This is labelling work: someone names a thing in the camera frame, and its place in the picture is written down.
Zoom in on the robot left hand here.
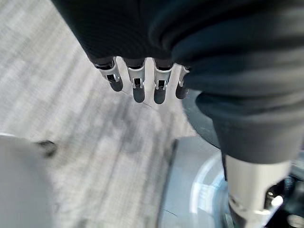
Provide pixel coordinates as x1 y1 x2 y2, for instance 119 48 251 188
51 0 304 228

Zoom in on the black robot body part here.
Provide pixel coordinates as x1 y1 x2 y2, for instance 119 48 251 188
284 159 304 228

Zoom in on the light grey smooth object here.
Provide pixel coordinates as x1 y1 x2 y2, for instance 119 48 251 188
0 134 54 228

